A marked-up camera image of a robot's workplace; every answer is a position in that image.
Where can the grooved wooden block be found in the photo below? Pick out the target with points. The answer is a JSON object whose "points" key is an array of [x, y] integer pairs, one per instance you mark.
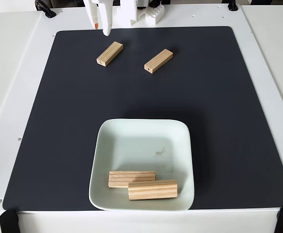
{"points": [[158, 60], [118, 179]]}

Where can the black table mat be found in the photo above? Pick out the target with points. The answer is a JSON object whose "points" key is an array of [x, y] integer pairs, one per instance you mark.
{"points": [[58, 121]]}

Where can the white square plate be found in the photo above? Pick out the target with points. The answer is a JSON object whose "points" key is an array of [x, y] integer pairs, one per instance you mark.
{"points": [[141, 150]]}

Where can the striped wooden block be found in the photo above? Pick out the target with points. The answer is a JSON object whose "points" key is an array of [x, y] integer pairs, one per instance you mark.
{"points": [[110, 54], [153, 190]]}

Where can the black table clamp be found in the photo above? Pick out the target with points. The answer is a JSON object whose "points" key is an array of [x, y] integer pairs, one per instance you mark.
{"points": [[45, 8], [232, 5]]}

